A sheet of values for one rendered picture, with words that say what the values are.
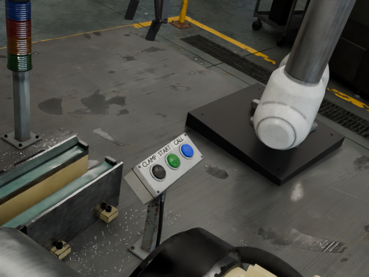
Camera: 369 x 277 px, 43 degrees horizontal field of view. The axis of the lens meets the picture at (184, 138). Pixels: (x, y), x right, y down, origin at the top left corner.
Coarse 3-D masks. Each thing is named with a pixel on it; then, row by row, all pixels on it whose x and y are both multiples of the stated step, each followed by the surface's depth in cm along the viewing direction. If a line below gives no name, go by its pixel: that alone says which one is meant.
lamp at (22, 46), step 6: (30, 36) 118; (12, 42) 116; (18, 42) 116; (24, 42) 117; (30, 42) 119; (12, 48) 117; (18, 48) 117; (24, 48) 118; (30, 48) 120; (18, 54) 118; (24, 54) 119
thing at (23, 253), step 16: (0, 240) 58; (16, 240) 60; (32, 240) 64; (0, 256) 56; (16, 256) 57; (32, 256) 58; (48, 256) 60; (0, 272) 53; (16, 272) 54; (32, 272) 55; (48, 272) 56; (64, 272) 58
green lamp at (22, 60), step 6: (12, 54) 118; (30, 54) 121; (12, 60) 119; (18, 60) 119; (24, 60) 120; (30, 60) 121; (12, 66) 120; (18, 66) 120; (24, 66) 120; (30, 66) 122
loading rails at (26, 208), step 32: (32, 160) 107; (64, 160) 112; (0, 192) 99; (32, 192) 106; (64, 192) 102; (96, 192) 107; (0, 224) 101; (32, 224) 92; (64, 224) 102; (64, 256) 102
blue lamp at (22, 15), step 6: (6, 0) 111; (30, 0) 114; (6, 6) 112; (12, 6) 111; (18, 6) 111; (24, 6) 112; (30, 6) 114; (6, 12) 113; (12, 12) 112; (18, 12) 112; (24, 12) 113; (30, 12) 115; (12, 18) 113; (18, 18) 113; (24, 18) 114; (30, 18) 116
